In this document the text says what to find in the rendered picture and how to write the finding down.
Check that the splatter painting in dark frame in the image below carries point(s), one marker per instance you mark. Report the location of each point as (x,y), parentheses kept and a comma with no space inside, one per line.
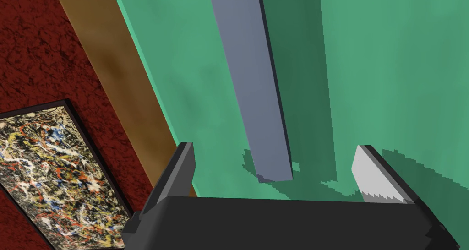
(55,176)

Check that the green door leaf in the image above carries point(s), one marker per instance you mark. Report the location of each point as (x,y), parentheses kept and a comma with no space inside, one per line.
(384,78)

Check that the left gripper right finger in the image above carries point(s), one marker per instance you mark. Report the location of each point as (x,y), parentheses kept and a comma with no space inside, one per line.
(379,180)

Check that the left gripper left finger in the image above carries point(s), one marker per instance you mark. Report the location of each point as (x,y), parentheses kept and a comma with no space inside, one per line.
(177,176)

